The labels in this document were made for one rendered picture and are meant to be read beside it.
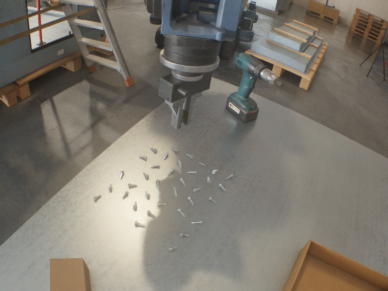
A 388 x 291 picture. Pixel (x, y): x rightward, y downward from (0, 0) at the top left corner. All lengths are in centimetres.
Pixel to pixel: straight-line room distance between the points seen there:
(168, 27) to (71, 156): 137
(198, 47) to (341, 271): 64
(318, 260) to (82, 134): 167
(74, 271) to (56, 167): 128
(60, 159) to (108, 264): 127
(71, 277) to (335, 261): 60
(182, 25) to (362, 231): 75
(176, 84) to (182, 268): 41
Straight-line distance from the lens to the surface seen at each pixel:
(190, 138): 89
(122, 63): 234
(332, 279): 72
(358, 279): 77
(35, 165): 184
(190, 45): 58
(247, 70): 95
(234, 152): 88
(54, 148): 191
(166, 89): 66
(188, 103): 74
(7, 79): 257
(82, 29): 291
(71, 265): 56
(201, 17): 61
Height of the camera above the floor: 121
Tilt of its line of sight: 40 degrees down
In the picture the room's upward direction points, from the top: 10 degrees clockwise
